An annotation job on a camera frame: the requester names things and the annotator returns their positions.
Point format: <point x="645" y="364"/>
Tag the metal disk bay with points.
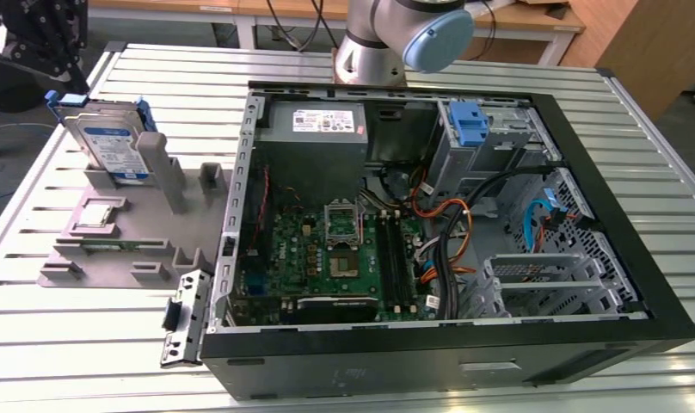
<point x="553" y="285"/>

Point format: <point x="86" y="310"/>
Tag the grey parts rack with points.
<point x="146" y="232"/>

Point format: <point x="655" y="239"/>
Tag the grey power supply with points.
<point x="312" y="163"/>

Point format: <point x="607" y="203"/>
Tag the long wooden desk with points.
<point x="151" y="4"/>

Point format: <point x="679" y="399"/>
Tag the silver CPU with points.
<point x="95" y="215"/>

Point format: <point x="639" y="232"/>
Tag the black RAM slot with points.
<point x="401" y="262"/>
<point x="386" y="262"/>

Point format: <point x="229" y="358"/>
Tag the black graphics card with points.
<point x="336" y="307"/>

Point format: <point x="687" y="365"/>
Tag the metal optical drive cage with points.
<point x="496" y="168"/>

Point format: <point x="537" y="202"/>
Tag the black PC case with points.
<point x="381" y="365"/>

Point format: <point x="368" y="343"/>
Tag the CPU socket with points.
<point x="346" y="266"/>

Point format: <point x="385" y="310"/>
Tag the person in dark dotted clothes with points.
<point x="37" y="43"/>

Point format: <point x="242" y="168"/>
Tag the grey metal slot bracket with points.
<point x="189" y="318"/>

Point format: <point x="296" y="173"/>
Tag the black table corner cap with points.
<point x="607" y="72"/>
<point x="114" y="46"/>

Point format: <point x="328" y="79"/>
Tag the green motherboard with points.
<point x="292" y="258"/>

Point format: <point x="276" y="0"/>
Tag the hard disk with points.
<point x="109" y="142"/>

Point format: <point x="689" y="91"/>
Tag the blue drive latch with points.
<point x="468" y="125"/>

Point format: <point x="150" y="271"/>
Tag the wooden desk white legs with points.
<point x="531" y="21"/>

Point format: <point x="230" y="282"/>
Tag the black bin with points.
<point x="14" y="101"/>

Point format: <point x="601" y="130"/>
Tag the green RAM stick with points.
<point x="111" y="246"/>

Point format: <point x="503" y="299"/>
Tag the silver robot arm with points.
<point x="358" y="60"/>

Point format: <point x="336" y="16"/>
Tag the wooden cabinet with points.
<point x="656" y="51"/>

